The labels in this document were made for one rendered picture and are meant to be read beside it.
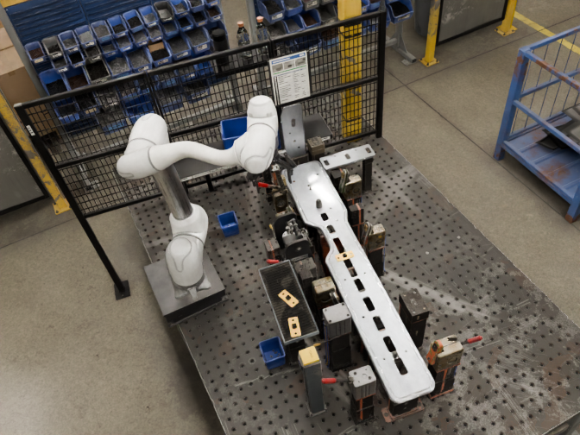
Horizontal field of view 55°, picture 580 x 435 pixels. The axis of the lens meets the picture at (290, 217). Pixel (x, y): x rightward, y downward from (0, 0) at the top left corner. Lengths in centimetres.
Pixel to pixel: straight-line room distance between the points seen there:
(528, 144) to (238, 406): 295
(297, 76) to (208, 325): 139
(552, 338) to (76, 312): 286
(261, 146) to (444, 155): 285
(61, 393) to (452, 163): 316
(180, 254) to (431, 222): 136
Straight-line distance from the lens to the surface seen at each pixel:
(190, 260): 259
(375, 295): 241
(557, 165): 438
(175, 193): 255
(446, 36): 556
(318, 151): 301
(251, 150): 182
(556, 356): 275
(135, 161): 221
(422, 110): 495
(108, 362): 369
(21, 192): 458
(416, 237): 301
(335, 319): 222
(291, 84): 308
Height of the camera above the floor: 301
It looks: 48 degrees down
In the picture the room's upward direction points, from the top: 8 degrees counter-clockwise
